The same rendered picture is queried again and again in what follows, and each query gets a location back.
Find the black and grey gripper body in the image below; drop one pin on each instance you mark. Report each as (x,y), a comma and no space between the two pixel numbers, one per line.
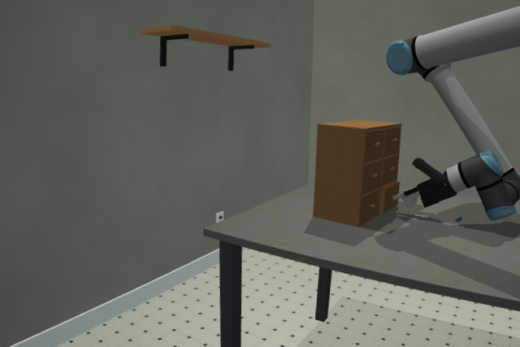
(433,192)

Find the brown wooden chest of drawers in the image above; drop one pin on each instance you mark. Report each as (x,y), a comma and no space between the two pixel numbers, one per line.
(339,170)

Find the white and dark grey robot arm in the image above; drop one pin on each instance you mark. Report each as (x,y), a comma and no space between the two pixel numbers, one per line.
(489,34)

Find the brown wooden drawer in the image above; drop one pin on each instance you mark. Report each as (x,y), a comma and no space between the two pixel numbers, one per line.
(373,149)
(389,168)
(388,192)
(392,139)
(368,205)
(370,179)

